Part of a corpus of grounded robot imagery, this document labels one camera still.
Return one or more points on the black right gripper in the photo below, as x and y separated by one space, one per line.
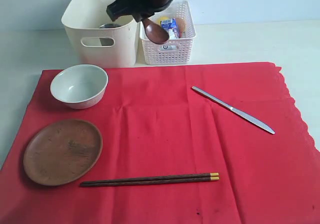
142 9

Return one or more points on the wooden spoon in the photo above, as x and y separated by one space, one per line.
153 31

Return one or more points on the blue white milk carton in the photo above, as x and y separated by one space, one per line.
170 25

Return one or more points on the stainless steel cup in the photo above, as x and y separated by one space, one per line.
108 26

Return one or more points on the brown egg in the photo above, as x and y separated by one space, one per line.
181 24

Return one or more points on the silver table knife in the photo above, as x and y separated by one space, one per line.
236 111

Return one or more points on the large cream plastic bin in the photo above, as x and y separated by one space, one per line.
107 48

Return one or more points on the white perforated plastic basket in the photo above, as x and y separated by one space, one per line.
176 51

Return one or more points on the white ceramic bowl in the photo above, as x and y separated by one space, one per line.
80 86

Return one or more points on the red tablecloth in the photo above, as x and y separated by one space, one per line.
152 124

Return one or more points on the round wooden plate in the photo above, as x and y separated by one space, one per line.
62 152

